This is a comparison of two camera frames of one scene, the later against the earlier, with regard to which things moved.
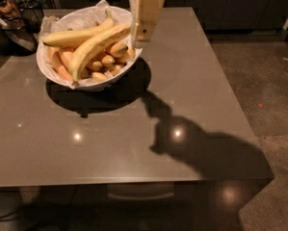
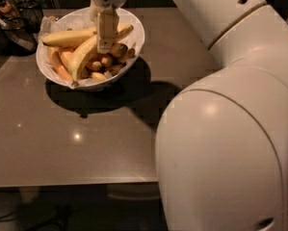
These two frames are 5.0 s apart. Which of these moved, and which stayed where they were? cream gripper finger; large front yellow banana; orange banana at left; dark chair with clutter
Moved: cream gripper finger
Stayed: large front yellow banana; orange banana at left; dark chair with clutter
